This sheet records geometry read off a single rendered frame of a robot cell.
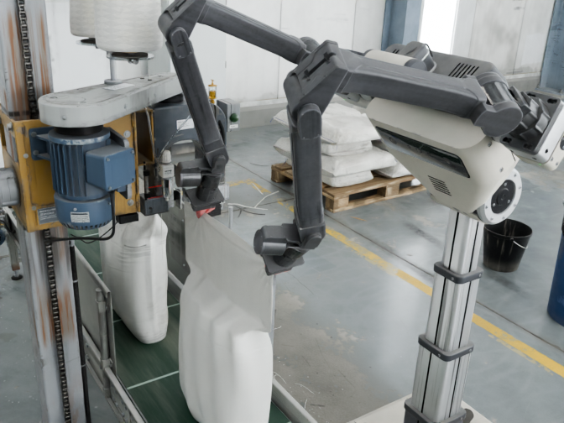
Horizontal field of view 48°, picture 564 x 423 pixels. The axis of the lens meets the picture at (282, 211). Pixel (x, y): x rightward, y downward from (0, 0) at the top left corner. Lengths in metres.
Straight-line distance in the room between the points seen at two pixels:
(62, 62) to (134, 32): 3.04
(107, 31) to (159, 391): 1.21
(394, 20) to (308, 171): 6.58
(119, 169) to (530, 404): 2.12
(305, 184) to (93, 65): 3.55
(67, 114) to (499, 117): 0.96
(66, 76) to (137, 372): 2.74
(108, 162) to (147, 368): 1.00
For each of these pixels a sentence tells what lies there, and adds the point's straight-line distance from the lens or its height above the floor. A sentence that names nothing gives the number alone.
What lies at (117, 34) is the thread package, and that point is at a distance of 1.61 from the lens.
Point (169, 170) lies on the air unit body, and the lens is 1.87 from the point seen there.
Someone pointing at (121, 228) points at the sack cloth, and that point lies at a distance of 2.35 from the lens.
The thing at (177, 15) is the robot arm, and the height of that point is 1.63.
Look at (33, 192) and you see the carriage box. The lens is 1.84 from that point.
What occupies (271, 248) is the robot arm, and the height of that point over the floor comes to 1.16.
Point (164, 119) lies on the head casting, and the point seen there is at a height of 1.30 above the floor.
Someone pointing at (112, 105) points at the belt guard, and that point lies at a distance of 1.62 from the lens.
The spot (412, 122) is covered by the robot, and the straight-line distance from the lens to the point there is 1.59.
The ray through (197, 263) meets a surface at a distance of 1.99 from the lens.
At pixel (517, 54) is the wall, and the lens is 9.72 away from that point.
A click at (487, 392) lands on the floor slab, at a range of 3.04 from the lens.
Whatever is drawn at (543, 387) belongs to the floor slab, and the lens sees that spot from 3.18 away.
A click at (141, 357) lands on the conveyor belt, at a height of 0.38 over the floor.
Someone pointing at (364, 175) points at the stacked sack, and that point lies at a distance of 4.86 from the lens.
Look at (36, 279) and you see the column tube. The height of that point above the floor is 0.85.
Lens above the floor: 1.77
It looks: 23 degrees down
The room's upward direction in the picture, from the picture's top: 3 degrees clockwise
